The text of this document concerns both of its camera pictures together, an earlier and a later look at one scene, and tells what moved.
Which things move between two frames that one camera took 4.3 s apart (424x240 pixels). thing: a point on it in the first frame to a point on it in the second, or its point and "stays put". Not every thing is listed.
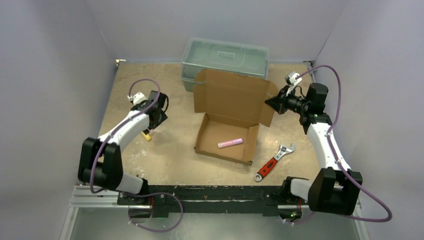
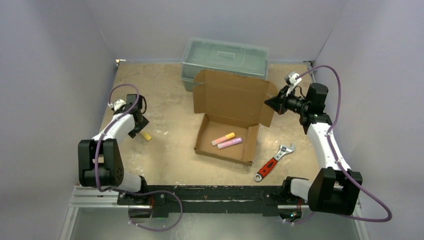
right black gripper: x=281 y=103 stays put
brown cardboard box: x=234 y=107 stays put
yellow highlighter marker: x=147 y=136 stays put
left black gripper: x=154 y=126 to x=133 y=132
